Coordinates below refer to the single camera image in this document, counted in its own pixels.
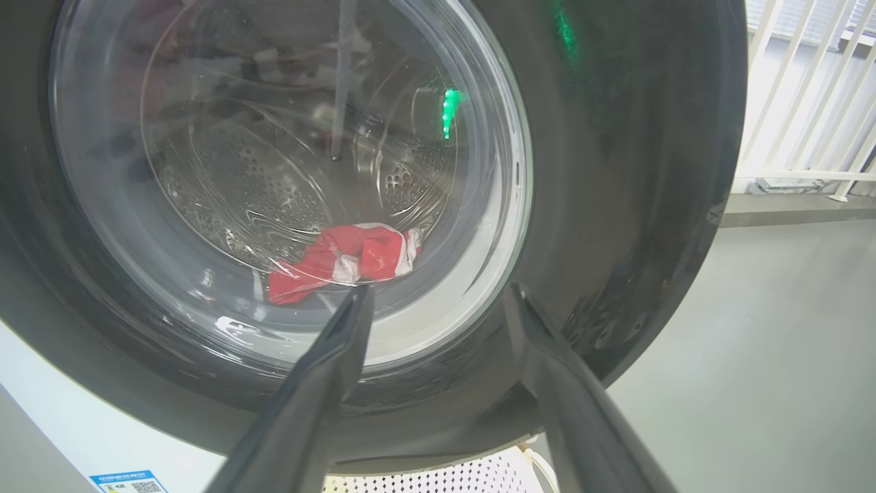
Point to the blue energy label sticker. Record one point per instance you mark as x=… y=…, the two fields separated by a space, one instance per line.
x=130 y=483

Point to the red and white garment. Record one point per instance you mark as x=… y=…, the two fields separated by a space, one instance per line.
x=342 y=257

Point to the cream perforated laundry basket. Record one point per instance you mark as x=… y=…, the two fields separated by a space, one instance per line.
x=472 y=476

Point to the white metal railing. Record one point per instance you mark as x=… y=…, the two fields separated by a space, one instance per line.
x=807 y=103

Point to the black glass washing machine door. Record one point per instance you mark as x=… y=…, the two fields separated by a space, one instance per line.
x=616 y=171

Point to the white washing machine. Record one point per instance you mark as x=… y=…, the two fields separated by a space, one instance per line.
x=82 y=424

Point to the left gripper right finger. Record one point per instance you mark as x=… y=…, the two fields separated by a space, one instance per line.
x=582 y=431

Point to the steel washing machine drum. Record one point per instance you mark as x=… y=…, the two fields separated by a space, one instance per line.
x=274 y=185

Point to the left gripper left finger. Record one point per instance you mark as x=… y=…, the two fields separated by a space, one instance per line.
x=301 y=424

